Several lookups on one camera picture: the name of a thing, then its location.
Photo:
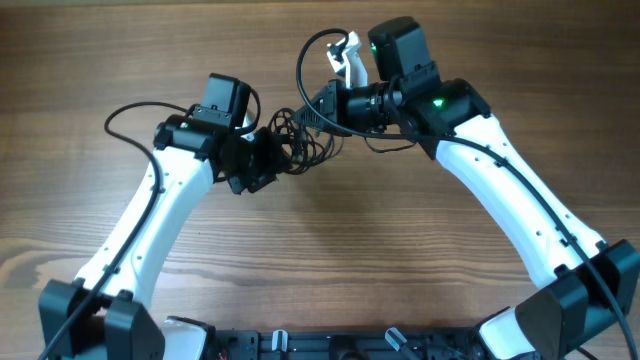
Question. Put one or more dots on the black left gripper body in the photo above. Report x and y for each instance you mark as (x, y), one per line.
(254, 162)

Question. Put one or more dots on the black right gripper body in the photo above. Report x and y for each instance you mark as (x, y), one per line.
(348, 111)

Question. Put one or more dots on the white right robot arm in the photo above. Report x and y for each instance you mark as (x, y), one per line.
(583, 284)

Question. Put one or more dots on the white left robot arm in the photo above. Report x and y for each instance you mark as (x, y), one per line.
(103, 313)

